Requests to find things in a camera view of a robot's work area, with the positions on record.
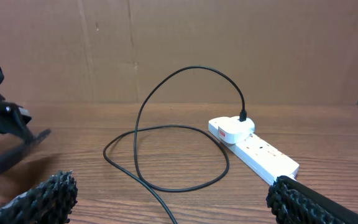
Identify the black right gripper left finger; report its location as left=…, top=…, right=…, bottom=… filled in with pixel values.
left=0, top=171, right=78, bottom=224

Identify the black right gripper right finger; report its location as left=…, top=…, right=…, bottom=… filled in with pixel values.
left=266, top=175, right=358, bottom=224

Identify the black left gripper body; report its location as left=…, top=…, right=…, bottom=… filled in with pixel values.
left=0, top=94, right=32, bottom=140

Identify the blue Samsung smartphone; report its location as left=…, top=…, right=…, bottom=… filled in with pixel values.
left=0, top=129, right=51, bottom=175

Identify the black USB charging cable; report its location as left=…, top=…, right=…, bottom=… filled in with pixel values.
left=103, top=65, right=247, bottom=224

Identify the white charger plug adapter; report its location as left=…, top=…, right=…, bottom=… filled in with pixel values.
left=217, top=116, right=255, bottom=144

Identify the white power strip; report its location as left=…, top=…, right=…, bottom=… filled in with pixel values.
left=208, top=117, right=300, bottom=185

